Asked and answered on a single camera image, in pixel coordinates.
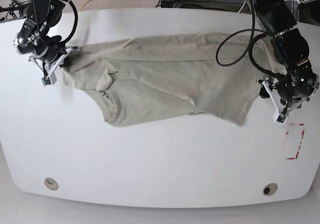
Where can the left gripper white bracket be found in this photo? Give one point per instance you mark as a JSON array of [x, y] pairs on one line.
[[282, 106]]

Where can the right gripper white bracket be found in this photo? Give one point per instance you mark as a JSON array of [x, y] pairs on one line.
[[48, 63]]

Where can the beige T-shirt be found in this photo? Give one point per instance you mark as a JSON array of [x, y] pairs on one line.
[[151, 78]]

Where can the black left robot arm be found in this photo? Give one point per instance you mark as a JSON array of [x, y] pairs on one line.
[[287, 91]]

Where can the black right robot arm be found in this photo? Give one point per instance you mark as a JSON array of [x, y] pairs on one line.
[[42, 15]]

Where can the red tape rectangle marking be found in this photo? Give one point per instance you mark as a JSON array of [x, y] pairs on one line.
[[293, 140]]

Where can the right table grommet hole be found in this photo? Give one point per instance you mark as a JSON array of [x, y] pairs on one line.
[[270, 189]]

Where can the table grommet hole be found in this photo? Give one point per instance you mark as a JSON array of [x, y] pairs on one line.
[[51, 184], [270, 189]]

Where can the left table grommet hole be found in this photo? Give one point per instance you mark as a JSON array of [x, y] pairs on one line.
[[51, 184]]

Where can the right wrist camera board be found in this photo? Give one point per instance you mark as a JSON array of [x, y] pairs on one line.
[[46, 81]]

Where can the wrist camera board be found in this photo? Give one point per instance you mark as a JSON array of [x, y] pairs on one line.
[[46, 81], [281, 119]]

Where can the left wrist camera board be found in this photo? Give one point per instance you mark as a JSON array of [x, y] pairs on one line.
[[281, 119]]

